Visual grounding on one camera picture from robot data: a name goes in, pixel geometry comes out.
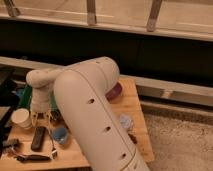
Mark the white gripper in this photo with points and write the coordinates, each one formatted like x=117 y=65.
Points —
x=40 y=103

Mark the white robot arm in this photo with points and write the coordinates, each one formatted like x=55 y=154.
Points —
x=80 y=93

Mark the small metal cup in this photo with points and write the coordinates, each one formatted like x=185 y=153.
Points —
x=55 y=117

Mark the white paper cup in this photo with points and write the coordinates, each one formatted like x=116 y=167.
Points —
x=21 y=117

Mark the blue plastic cup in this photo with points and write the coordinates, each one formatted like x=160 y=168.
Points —
x=60 y=135

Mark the black eraser block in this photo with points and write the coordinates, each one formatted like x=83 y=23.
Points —
x=38 y=138

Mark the green plastic tray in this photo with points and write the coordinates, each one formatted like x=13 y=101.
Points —
x=25 y=100

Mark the metal fork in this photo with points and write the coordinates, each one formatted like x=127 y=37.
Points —
x=54 y=150

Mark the purple bowl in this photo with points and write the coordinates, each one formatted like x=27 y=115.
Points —
x=114 y=92

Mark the light blue cloth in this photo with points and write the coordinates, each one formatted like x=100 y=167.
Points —
x=126 y=122

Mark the dark red grapes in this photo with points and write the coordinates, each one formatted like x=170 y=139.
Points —
x=133 y=138

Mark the black handled tool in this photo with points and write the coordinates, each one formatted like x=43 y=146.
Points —
x=32 y=158

